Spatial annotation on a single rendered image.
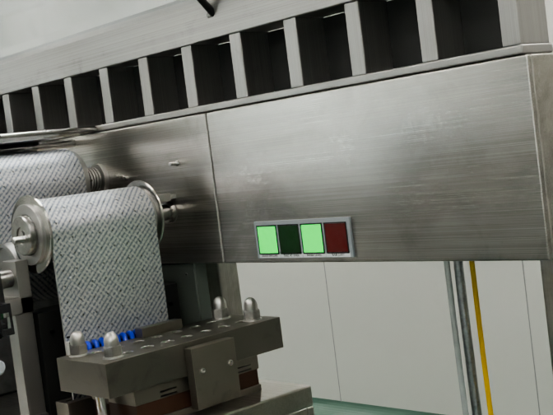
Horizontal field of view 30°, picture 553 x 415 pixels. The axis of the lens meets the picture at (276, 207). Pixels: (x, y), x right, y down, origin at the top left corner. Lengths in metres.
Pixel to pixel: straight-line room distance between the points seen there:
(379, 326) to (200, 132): 3.07
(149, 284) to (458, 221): 0.70
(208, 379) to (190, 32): 0.68
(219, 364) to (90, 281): 0.30
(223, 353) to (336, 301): 3.31
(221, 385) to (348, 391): 3.40
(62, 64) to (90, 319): 0.73
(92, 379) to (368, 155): 0.60
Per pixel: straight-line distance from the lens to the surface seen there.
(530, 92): 1.53
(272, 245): 1.92
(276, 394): 1.95
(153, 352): 1.82
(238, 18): 1.96
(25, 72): 2.62
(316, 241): 1.83
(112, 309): 2.00
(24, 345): 2.01
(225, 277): 2.34
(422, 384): 4.92
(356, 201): 1.76
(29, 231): 1.95
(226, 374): 1.90
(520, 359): 4.55
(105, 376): 1.77
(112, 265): 2.00
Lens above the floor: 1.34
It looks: 3 degrees down
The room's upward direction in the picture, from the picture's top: 7 degrees counter-clockwise
